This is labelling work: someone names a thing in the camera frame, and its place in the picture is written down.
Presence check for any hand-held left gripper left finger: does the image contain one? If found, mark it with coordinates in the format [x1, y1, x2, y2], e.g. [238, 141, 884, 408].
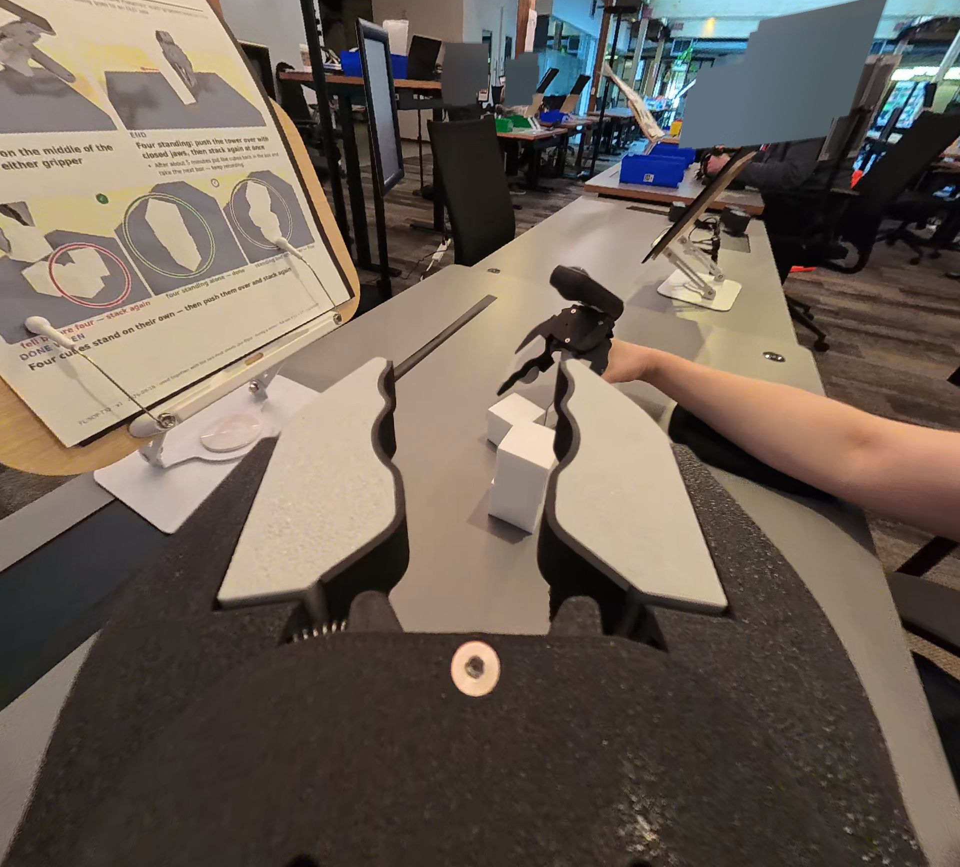
[216, 357, 412, 632]

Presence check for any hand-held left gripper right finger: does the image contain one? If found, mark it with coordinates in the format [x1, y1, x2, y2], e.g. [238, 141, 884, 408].
[537, 358, 730, 636]

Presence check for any person's right forearm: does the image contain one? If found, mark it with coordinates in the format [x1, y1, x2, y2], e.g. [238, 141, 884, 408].
[645, 349, 960, 542]

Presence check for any person's right hand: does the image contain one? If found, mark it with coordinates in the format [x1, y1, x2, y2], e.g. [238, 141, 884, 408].
[603, 340, 666, 385]

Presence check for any black wrist rest pad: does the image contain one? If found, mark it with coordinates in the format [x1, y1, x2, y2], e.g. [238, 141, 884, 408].
[666, 402, 845, 501]

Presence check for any black office chair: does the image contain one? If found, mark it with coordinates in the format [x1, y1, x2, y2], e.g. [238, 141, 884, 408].
[426, 117, 519, 270]
[783, 108, 960, 351]

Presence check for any blue plastic bin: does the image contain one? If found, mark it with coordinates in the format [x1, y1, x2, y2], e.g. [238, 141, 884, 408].
[339, 49, 410, 79]
[619, 153, 695, 188]

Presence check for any printed instruction sheet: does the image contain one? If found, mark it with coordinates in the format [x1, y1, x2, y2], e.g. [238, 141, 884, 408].
[0, 0, 355, 450]

